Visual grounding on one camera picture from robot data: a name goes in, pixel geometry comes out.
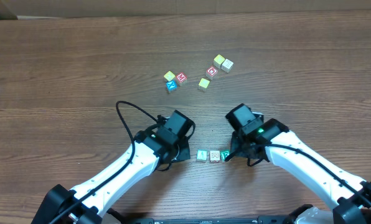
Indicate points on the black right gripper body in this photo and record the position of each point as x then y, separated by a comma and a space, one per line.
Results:
237, 149

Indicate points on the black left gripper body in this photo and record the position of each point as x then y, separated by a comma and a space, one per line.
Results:
183, 152

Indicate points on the green F wooden block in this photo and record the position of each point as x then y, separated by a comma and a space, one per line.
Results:
224, 154

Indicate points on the green V wooden block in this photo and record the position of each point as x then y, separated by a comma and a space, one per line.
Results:
202, 155

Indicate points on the white red patterned wooden block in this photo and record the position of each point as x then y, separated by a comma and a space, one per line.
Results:
214, 156

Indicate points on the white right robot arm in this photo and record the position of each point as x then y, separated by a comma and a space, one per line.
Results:
347, 196

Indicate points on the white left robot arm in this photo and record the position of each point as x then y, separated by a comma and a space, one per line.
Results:
165, 142

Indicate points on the blue X wooden block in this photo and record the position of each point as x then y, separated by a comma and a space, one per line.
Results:
171, 86

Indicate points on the yellow wooden block middle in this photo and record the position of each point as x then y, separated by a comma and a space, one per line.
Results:
203, 84

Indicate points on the yellow wooden block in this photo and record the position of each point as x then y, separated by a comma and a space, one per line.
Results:
169, 76
203, 84
218, 61

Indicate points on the red M wooden block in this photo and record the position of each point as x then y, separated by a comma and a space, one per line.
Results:
181, 78

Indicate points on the yellow wooden block left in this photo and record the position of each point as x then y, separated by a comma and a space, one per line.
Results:
169, 76

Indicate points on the red C wooden block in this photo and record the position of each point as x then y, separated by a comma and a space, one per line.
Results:
211, 72

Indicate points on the plain wooden block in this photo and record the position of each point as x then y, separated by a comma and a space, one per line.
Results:
227, 65

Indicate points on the yellow wooden block top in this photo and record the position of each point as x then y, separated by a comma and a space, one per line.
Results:
218, 61

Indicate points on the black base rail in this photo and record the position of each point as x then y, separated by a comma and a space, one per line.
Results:
262, 219

